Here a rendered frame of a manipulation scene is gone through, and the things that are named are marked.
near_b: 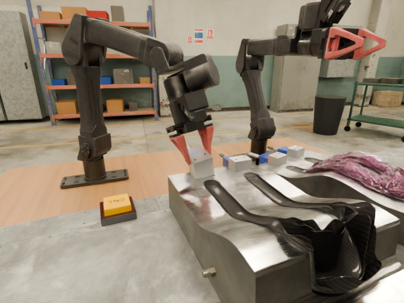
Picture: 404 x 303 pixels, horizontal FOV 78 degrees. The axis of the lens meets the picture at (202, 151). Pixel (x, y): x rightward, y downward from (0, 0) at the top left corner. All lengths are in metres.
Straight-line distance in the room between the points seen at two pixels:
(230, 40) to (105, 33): 5.63
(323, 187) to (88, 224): 0.57
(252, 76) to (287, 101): 5.45
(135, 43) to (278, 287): 0.54
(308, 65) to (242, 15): 1.90
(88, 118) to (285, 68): 5.76
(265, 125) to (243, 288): 0.67
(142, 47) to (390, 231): 0.57
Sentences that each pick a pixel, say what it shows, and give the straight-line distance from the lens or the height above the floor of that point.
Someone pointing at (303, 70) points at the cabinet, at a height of 0.98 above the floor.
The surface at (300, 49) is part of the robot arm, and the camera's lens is 0.78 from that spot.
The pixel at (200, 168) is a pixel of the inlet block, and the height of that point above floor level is 0.92.
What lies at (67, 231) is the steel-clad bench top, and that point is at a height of 0.80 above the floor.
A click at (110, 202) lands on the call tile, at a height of 0.84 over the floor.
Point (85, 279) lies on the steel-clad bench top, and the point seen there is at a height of 0.80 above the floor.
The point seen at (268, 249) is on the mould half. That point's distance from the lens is 0.34.
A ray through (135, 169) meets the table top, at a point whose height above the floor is 0.80.
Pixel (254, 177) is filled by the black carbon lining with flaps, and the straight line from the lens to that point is 0.64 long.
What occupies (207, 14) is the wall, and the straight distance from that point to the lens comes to 6.13.
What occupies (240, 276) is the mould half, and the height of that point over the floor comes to 0.90.
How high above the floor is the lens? 1.15
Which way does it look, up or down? 20 degrees down
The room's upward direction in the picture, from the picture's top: straight up
